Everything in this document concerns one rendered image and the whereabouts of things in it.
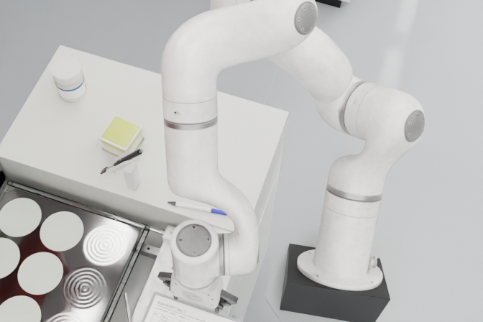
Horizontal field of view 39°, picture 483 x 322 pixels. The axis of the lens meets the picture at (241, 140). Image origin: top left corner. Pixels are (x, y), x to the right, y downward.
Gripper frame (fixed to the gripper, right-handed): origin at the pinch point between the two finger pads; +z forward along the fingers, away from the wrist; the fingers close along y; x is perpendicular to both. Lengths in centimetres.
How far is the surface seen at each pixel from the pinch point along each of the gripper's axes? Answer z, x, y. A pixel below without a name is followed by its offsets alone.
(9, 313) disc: 7.3, -14.2, -38.5
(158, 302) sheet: 0.9, -3.4, -7.7
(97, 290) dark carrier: 7.3, -3.4, -22.7
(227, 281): 1.2, 6.0, 4.4
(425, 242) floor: 97, 77, 60
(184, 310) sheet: 0.9, -3.0, -2.0
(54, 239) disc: 7.3, 4.5, -37.0
